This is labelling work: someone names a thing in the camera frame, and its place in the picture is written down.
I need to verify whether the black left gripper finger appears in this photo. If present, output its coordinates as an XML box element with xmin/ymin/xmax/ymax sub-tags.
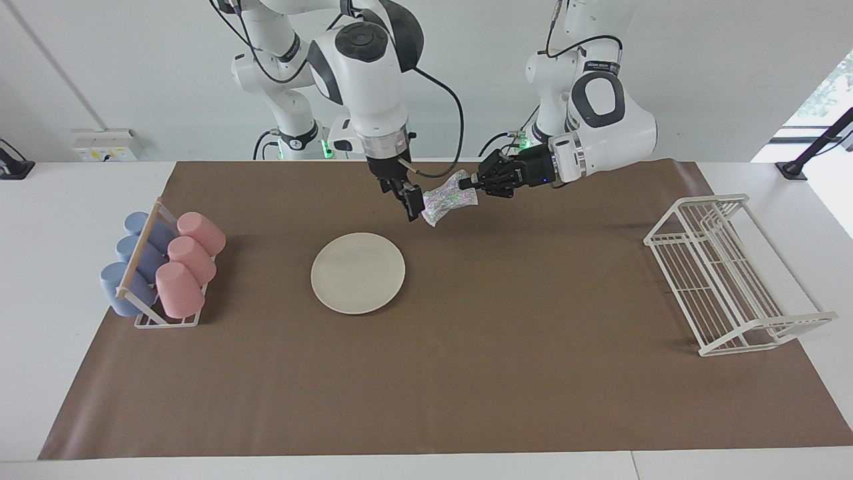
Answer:
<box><xmin>459</xmin><ymin>171</ymin><xmax>522</xmax><ymax>199</ymax></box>
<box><xmin>466</xmin><ymin>149</ymin><xmax>522</xmax><ymax>181</ymax></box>

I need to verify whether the cream round plate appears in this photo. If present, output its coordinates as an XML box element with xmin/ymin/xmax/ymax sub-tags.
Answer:
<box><xmin>311</xmin><ymin>232</ymin><xmax>406</xmax><ymax>315</ymax></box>

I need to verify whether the brown table mat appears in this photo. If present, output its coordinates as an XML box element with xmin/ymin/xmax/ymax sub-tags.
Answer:
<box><xmin>38</xmin><ymin>160</ymin><xmax>853</xmax><ymax>461</ymax></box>

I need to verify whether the pink plastic cup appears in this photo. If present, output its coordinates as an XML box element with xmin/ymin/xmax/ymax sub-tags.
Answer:
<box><xmin>177</xmin><ymin>211</ymin><xmax>227</xmax><ymax>257</ymax></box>
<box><xmin>155</xmin><ymin>261</ymin><xmax>206</xmax><ymax>319</ymax></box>
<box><xmin>167</xmin><ymin>236</ymin><xmax>218</xmax><ymax>286</ymax></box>

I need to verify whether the blue plastic cup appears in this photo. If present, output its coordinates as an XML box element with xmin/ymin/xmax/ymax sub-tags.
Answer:
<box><xmin>100</xmin><ymin>262</ymin><xmax>158</xmax><ymax>317</ymax></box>
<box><xmin>116</xmin><ymin>235</ymin><xmax>169</xmax><ymax>284</ymax></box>
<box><xmin>124</xmin><ymin>212</ymin><xmax>178</xmax><ymax>254</ymax></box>

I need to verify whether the white wooden cup rack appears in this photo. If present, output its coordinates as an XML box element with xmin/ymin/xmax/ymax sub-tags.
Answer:
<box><xmin>115</xmin><ymin>198</ymin><xmax>217</xmax><ymax>329</ymax></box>

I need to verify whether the black angled stand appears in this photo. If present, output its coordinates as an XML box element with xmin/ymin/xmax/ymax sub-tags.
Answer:
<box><xmin>775</xmin><ymin>107</ymin><xmax>853</xmax><ymax>181</ymax></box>

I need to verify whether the white power strip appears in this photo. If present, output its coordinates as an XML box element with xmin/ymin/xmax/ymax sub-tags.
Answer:
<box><xmin>72</xmin><ymin>129</ymin><xmax>143</xmax><ymax>162</ymax></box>

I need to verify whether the black base cable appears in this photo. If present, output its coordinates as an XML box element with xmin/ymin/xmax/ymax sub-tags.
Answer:
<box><xmin>478</xmin><ymin>107</ymin><xmax>539</xmax><ymax>159</ymax></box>
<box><xmin>252</xmin><ymin>129</ymin><xmax>278</xmax><ymax>161</ymax></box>

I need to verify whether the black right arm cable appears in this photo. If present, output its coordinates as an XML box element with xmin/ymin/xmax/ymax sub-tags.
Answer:
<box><xmin>210</xmin><ymin>0</ymin><xmax>465</xmax><ymax>179</ymax></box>

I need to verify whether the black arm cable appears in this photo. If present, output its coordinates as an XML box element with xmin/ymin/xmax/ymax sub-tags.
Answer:
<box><xmin>210</xmin><ymin>0</ymin><xmax>465</xmax><ymax>179</ymax></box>
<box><xmin>545</xmin><ymin>0</ymin><xmax>624</xmax><ymax>67</ymax></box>

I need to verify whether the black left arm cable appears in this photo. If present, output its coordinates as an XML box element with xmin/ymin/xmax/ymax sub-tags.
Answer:
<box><xmin>545</xmin><ymin>0</ymin><xmax>624</xmax><ymax>67</ymax></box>

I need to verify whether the white wire dish rack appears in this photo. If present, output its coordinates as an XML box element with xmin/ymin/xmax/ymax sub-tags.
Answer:
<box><xmin>644</xmin><ymin>193</ymin><xmax>838</xmax><ymax>357</ymax></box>

